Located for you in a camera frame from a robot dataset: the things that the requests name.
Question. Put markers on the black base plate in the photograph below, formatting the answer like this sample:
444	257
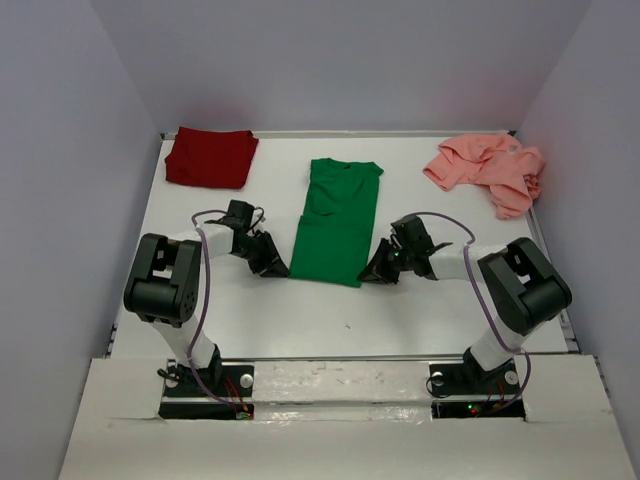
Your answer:
183	398
488	398

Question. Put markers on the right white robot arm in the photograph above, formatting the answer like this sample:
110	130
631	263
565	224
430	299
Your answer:
516	286

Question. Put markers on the green t shirt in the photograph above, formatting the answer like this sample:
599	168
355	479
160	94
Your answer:
335	229

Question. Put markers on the red folded t shirt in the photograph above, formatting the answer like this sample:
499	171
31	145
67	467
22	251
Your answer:
214	160

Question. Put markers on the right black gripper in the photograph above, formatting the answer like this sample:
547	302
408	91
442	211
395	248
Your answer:
377	268

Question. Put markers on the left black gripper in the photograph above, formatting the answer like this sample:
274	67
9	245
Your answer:
267	266

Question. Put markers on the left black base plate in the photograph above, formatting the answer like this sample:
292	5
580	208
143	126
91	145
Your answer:
183	398

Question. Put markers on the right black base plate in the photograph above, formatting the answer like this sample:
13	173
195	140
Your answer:
488	398

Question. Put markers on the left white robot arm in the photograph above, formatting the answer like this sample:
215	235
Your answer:
169	284

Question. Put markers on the pink crumpled t shirt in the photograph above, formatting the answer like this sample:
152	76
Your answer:
496	162

